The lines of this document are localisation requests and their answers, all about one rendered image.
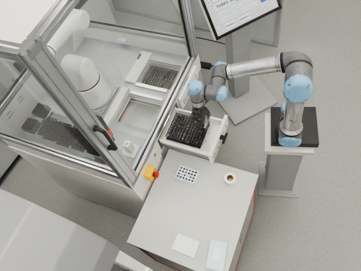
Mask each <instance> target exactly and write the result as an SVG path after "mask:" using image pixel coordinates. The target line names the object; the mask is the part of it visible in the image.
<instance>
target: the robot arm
mask: <svg viewBox="0 0 361 271"><path fill-rule="evenodd" d="M274 72H281V73H285V81H284V92H283V94H284V97H285V98H286V101H285V102H284V103H283V104H282V105H281V108H280V110H281V111H280V120H279V121H278V122H277V125H276V131H277V133H278V135H279V138H278V139H279V143H280V144H281V145H282V146H285V147H297V146H299V145H300V144H301V141H302V140H301V135H302V129H303V124H302V113H303V110H304V105H305V101H306V100H308V99H309V98H310V96H311V94H312V91H313V63H312V61H311V59H310V58H309V57H308V56H307V55H306V54H304V53H301V52H295V51H288V52H281V53H279V55H276V56H271V57H267V58H261V59H256V60H250V61H245V62H239V63H233V64H229V65H228V64H226V63H225V62H221V61H219V62H217V63H216V64H215V65H214V68H213V70H212V77H211V82H210V85H207V84H202V82H201V81H199V80H192V81H191V82H190V83H189V84H188V86H187V87H188V93H189V96H190V101H191V105H192V107H193V108H192V112H191V115H190V116H192V117H191V120H193V121H195V122H194V123H196V122H200V123H204V126H205V125H206V124H207V123H208V121H209V118H210V115H211V113H210V111H209V110H208V108H207V107H206V106H205V104H206V103H207V102H208V101H209V100H213V101H225V100H226V99H227V95H228V87H227V86H225V83H226V80H230V79H237V78H241V77H248V76H254V75H261V74H267V73H274Z"/></svg>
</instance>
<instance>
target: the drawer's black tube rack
mask: <svg viewBox="0 0 361 271"><path fill-rule="evenodd" d="M176 114H178V115H176ZM176 114H175V116H174V118H173V120H172V122H171V125H170V127H169V129H168V131H167V133H166V135H165V137H166V139H168V140H171V141H175V142H178V143H181V144H184V145H188V146H192V147H195V148H199V149H200V148H201V145H202V143H203V141H204V138H205V135H206V133H207V130H208V128H209V126H210V124H209V125H208V127H207V129H206V131H205V134H204V136H203V139H202V141H201V143H200V146H197V145H196V144H197V142H198V140H199V137H200V135H201V133H202V130H203V128H204V123H200V122H196V123H194V122H195V121H193V120H191V118H190V117H191V116H187V115H183V114H180V113H176ZM179 115H180V116H179ZM182 115H183V116H182ZM185 116H186V117H185ZM174 119H175V120H174ZM173 121H174V122H173ZM172 123H173V124H172ZM171 126H172V127H171ZM203 132H204V131H203Z"/></svg>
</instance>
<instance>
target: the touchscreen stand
mask: <svg viewBox="0 0 361 271"><path fill-rule="evenodd" d="M225 45H226V60H227V64H228V65H229V64H233V63H239V62H245V61H250V24H249V25H247V26H245V27H243V28H241V29H239V30H237V31H235V32H233V33H231V34H229V35H227V36H225ZM225 86H227V87H228V95H227V99H226V100H225V101H217V102H218V103H219V105H220V106H221V107H222V109H223V110H224V112H225V113H226V115H228V117H229V119H230V120H231V121H232V123H233V124H234V125H235V126H236V125H238V124H240V123H242V122H244V121H246V120H248V119H250V118H251V117H253V116H255V115H257V114H259V113H261V112H263V111H265V110H267V109H269V108H270V107H272V106H274V105H276V104H278V101H277V100H276V99H275V98H274V97H273V96H272V95H271V93H270V92H269V91H268V90H267V88H266V87H265V86H264V85H263V84H262V83H261V81H260V80H259V79H258V78H257V77H256V76H255V75H254V76H248V77H241V78H237V79H230V80H226V83H225Z"/></svg>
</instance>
